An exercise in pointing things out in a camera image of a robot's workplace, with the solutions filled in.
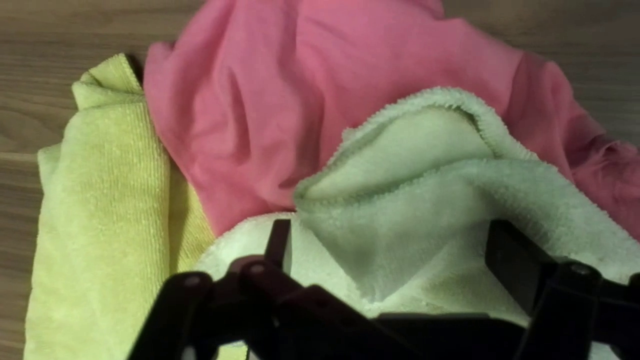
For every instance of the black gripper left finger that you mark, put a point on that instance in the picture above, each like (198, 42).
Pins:
(281, 246)

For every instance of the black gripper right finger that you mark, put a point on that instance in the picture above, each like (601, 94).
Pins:
(513, 260)

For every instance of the pale yellow-green towel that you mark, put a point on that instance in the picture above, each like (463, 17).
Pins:
(412, 186)

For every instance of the pink cloth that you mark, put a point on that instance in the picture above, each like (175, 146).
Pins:
(267, 100)

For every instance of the bright yellow towel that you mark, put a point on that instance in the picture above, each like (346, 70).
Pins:
(100, 232)

